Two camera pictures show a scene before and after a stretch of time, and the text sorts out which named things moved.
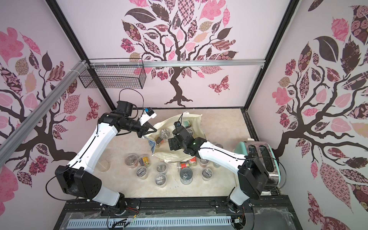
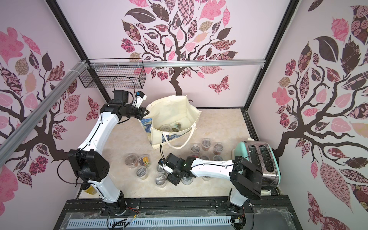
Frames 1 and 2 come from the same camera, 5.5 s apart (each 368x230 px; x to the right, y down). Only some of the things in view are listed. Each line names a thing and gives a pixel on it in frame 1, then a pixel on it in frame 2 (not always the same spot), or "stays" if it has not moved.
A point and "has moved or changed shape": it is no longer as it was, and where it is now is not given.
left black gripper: (143, 130) -> (140, 110)
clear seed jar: (132, 160) stays
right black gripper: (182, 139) -> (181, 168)
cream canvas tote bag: (191, 126) has moved or changed shape
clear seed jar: (186, 175) stays
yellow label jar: (144, 160) stays
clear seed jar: (142, 172) stays
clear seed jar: (160, 180) stays
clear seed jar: (162, 168) stays
